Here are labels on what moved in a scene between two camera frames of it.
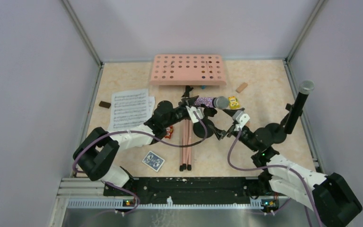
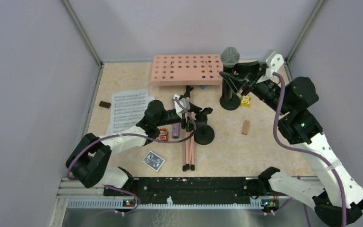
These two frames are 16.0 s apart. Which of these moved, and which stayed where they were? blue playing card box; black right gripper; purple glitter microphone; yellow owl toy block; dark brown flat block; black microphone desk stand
Moved: yellow owl toy block; purple glitter microphone; black microphone desk stand; black right gripper
Stayed: blue playing card box; dark brown flat block
